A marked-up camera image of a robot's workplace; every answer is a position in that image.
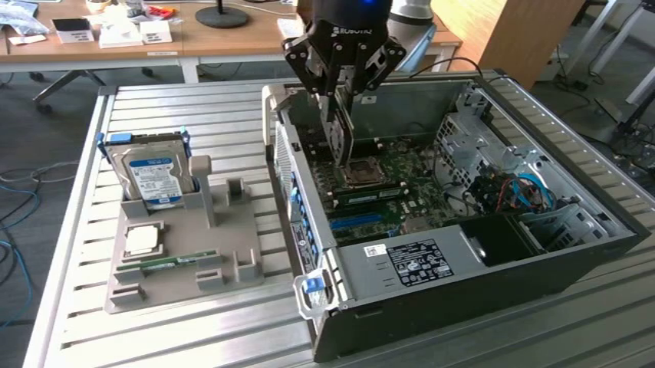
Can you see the white desk frame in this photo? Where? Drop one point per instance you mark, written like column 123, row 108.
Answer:
column 617, row 38

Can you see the white box black top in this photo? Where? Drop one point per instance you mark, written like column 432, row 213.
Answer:
column 76, row 36

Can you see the brown cardboard box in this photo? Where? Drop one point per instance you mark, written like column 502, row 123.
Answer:
column 304, row 11

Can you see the silver CPU chip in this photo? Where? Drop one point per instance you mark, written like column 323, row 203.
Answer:
column 140, row 241

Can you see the wooden cabinet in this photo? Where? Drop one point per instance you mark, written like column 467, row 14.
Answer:
column 511, row 30

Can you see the white paper card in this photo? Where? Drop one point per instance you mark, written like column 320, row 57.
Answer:
column 26, row 39

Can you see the white paper stack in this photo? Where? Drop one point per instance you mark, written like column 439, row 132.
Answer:
column 291, row 28

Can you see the grey power supply unit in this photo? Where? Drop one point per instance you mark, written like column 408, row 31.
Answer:
column 368, row 276

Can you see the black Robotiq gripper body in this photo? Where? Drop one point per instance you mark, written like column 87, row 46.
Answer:
column 350, row 19

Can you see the grey case latch blue tab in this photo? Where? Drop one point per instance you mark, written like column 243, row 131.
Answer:
column 312, row 285

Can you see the black floor stand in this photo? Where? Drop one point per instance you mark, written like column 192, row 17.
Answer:
column 630, row 130

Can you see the clear plastic bag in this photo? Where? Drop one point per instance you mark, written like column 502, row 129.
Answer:
column 20, row 21

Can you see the blue expansion slot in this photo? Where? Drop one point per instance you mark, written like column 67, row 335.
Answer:
column 355, row 222

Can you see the green RAM stick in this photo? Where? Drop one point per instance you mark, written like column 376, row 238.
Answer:
column 368, row 196
column 171, row 262

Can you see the beige cup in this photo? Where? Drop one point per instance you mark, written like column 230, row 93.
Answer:
column 98, row 5

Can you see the red small object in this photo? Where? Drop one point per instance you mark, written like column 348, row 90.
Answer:
column 163, row 11

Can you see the white labelled box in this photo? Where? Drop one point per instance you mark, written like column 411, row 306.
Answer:
column 156, row 34

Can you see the black open PC case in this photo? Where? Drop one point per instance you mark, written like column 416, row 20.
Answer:
column 460, row 306

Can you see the black round lamp base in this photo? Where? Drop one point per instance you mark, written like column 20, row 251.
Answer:
column 223, row 18

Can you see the wooden office desk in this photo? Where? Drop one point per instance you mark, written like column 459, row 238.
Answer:
column 230, row 42

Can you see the metal CPU socket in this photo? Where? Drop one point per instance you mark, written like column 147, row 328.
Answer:
column 366, row 174

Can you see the silver disk bay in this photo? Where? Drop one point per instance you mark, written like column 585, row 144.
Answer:
column 563, row 230

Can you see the grey parts rack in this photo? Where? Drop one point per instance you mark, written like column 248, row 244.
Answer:
column 190, row 237

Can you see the hard disk with blue caddy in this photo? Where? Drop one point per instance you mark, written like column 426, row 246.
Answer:
column 154, row 180

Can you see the green motherboard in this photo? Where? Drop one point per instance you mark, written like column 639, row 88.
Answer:
column 410, row 184

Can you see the perforated metal disk cage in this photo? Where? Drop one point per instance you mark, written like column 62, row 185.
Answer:
column 455, row 134

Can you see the flat white box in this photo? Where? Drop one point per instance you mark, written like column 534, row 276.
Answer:
column 120, row 40

